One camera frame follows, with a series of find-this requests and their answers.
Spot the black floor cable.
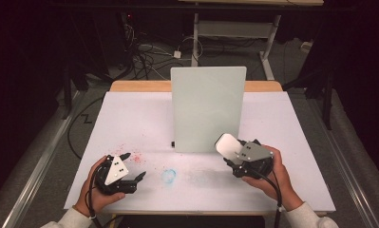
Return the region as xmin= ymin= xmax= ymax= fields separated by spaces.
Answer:
xmin=66 ymin=96 xmax=106 ymax=160

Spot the white table mat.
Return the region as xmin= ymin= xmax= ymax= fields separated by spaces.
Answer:
xmin=63 ymin=90 xmax=337 ymax=214

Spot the white metal desk frame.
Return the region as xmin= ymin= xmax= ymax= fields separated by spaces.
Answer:
xmin=177 ymin=0 xmax=325 ymax=81

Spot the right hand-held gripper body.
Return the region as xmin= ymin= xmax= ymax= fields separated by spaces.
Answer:
xmin=233 ymin=138 xmax=275 ymax=179

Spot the person's right hand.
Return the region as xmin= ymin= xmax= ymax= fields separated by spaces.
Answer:
xmin=242 ymin=145 xmax=300 ymax=212

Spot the wooden table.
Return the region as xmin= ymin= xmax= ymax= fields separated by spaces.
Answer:
xmin=63 ymin=80 xmax=337 ymax=217

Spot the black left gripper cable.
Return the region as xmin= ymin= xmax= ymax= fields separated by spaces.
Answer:
xmin=85 ymin=162 xmax=104 ymax=228

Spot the black stand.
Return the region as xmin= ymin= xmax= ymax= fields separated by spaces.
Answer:
xmin=61 ymin=60 xmax=85 ymax=121
xmin=283 ymin=60 xmax=335 ymax=131

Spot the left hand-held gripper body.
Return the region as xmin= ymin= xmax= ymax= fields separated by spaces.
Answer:
xmin=94 ymin=155 xmax=138 ymax=195

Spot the aluminium floor rail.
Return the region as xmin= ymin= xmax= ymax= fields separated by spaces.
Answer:
xmin=307 ymin=94 xmax=379 ymax=228
xmin=1 ymin=89 xmax=84 ymax=228

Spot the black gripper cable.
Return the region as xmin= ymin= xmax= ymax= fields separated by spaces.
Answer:
xmin=85 ymin=162 xmax=104 ymax=228
xmin=247 ymin=169 xmax=284 ymax=228

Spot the person's left hand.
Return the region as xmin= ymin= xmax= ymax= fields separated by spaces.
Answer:
xmin=74 ymin=155 xmax=126 ymax=218

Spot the pale green glass whiteboard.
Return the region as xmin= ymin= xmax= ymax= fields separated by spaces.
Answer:
xmin=170 ymin=66 xmax=248 ymax=154

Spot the white power strip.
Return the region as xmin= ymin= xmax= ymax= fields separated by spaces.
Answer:
xmin=300 ymin=40 xmax=314 ymax=53

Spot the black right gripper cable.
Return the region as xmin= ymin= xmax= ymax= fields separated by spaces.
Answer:
xmin=247 ymin=169 xmax=284 ymax=228

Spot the tangle of floor cables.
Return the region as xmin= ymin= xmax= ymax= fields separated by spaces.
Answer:
xmin=122 ymin=18 xmax=205 ymax=81

